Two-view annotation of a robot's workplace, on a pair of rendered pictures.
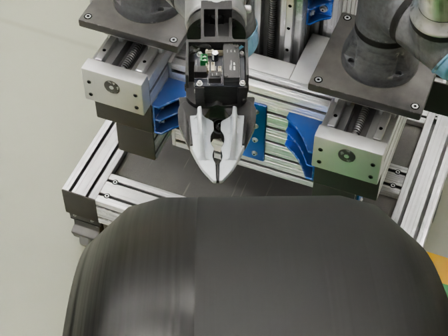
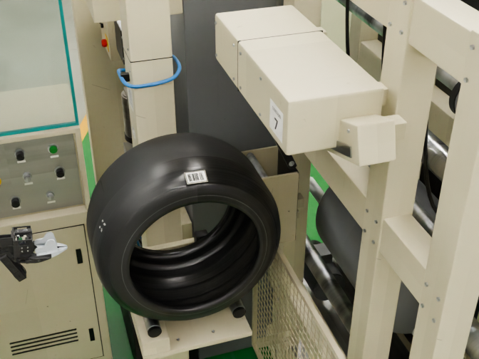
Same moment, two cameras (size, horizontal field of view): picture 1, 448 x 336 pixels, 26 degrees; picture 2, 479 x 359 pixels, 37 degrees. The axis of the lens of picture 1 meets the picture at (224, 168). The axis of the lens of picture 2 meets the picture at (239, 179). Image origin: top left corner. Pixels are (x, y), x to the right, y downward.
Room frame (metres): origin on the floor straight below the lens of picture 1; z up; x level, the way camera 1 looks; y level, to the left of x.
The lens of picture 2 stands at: (0.67, 1.71, 2.53)
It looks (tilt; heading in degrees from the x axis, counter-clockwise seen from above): 33 degrees down; 253
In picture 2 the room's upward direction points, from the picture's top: straight up
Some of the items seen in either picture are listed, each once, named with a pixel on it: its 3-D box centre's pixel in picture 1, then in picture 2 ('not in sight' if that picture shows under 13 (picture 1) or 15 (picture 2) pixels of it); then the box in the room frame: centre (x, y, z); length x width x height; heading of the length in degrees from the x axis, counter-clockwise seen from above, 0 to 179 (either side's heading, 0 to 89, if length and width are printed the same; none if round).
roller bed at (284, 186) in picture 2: not in sight; (268, 196); (-0.06, -0.30, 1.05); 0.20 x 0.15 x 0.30; 91
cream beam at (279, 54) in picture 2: not in sight; (289, 71); (0.01, 0.05, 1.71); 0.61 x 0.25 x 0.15; 91
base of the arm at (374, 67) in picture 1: (383, 41); not in sight; (1.38, -0.31, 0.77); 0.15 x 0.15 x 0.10
